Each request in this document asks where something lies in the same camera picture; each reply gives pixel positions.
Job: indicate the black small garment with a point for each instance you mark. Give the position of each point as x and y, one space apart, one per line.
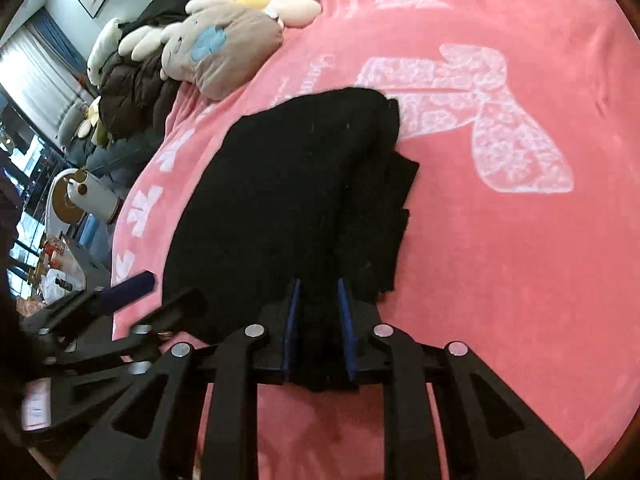
280 185

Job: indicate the dark brown puffer jacket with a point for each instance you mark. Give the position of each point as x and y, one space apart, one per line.
135 90

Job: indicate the white box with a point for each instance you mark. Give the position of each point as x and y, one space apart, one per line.
62 285

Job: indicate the blue curtain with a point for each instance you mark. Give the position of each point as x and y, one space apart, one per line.
60 30

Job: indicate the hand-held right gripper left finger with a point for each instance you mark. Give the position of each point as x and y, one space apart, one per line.
291 320

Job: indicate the grey plush pillow blue patch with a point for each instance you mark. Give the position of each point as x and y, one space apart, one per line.
235 45

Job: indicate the window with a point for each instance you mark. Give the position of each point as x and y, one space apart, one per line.
30 155

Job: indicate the white plush pillow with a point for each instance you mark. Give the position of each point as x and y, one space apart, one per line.
102 50

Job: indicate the pink printed blanket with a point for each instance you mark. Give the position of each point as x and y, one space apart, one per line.
500 270

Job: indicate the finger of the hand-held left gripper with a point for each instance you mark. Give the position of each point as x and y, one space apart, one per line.
175 310
127 290

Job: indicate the white round appliance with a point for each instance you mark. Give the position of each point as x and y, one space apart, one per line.
97 195

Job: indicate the cream petal pillow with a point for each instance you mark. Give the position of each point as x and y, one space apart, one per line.
145 40

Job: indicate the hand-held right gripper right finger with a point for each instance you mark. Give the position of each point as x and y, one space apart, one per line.
346 325

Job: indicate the grey sheer curtain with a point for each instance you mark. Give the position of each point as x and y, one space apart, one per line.
40 70

